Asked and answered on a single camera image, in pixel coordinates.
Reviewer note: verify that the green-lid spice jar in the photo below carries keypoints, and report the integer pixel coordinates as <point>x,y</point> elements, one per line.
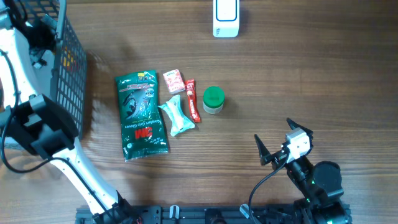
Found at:
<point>213,99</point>

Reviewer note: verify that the grey plastic mesh basket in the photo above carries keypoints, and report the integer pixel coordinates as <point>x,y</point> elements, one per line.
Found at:
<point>41,54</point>

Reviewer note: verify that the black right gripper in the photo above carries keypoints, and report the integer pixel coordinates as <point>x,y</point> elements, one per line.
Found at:
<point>278,157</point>

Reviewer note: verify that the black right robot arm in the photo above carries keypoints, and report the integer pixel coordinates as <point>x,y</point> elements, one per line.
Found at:
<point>320,184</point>

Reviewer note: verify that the red Nescafe coffee stick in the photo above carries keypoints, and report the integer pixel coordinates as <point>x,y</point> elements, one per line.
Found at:
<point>192,100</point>

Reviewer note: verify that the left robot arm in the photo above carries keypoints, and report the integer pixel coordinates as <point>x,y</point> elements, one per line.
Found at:
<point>45,129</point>

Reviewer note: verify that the white barcode scanner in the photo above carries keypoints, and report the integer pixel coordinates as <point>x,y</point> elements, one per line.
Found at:
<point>226,19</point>

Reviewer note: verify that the teal wet wipes pack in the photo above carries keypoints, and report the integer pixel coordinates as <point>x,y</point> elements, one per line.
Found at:
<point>173,109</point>

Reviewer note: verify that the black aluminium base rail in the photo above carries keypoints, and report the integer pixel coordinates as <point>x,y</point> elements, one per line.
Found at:
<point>217,214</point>

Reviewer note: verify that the red Kleenex tissue pack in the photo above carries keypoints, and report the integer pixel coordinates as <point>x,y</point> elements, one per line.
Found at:
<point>174,81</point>

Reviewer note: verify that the green snack bag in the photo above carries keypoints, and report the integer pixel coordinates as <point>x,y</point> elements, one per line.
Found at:
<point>142,127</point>

